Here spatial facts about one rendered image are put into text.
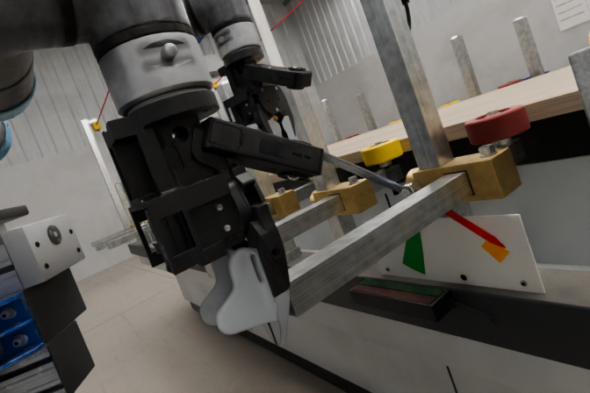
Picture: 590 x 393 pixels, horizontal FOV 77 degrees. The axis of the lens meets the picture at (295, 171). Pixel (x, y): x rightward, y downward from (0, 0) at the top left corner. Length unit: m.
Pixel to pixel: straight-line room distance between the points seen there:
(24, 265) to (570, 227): 0.85
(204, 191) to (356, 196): 0.42
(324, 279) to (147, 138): 0.19
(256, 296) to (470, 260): 0.34
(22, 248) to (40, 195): 7.65
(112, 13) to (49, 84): 8.52
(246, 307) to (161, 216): 0.10
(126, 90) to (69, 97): 8.47
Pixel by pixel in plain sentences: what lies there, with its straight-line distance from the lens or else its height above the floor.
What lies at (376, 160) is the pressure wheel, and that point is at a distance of 0.75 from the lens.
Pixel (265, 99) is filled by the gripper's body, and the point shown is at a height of 1.05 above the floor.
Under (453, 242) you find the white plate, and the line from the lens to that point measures 0.56.
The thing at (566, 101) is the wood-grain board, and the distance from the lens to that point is 0.65.
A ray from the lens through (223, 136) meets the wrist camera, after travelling 0.29.
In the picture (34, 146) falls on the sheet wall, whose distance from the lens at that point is 8.51.
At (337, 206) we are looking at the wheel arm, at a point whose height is 0.84.
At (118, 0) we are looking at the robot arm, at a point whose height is 1.10.
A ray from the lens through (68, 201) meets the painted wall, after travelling 8.34.
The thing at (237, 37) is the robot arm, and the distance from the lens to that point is 0.66.
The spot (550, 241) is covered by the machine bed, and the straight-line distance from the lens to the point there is 0.77.
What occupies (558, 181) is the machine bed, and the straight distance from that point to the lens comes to 0.72.
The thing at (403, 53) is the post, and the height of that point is 1.03.
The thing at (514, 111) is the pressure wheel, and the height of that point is 0.90.
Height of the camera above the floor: 0.96
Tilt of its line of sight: 4 degrees down
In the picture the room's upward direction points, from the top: 20 degrees counter-clockwise
